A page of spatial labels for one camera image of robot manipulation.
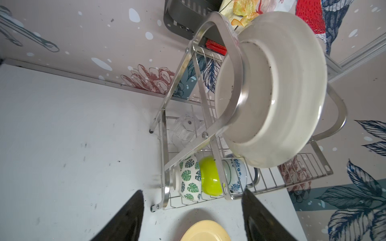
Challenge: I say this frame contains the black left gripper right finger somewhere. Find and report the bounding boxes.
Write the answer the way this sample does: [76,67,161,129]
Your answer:
[241,189,295,241]

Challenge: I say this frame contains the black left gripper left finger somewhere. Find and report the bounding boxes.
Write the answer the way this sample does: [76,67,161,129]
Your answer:
[91,190,144,241]

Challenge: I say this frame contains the yellow plate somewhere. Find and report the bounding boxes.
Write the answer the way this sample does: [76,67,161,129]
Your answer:
[181,220,231,241]

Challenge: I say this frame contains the white floral plate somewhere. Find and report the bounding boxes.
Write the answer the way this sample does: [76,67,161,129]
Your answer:
[223,12,327,168]

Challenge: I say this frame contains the silver two-tier dish rack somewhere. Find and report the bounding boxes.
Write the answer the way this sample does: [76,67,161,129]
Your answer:
[149,12,347,212]

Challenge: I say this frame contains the blue floral white bowl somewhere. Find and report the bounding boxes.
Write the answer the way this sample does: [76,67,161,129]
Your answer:
[222,154,247,193]

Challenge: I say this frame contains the lime green bowl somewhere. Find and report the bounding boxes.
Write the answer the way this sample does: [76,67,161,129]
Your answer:
[199,156,223,196]

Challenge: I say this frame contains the green leaf pattern bowl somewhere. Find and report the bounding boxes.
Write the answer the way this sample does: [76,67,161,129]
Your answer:
[175,155,202,202]

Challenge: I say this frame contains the clear drinking glass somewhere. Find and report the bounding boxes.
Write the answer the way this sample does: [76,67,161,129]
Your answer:
[172,114,202,142]

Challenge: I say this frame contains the Chuba cassava chips bag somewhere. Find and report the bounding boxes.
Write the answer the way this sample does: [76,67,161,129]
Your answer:
[219,0,296,29]

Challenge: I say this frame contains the black wall basket shelf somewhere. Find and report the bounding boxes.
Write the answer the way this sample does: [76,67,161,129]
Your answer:
[163,0,222,40]

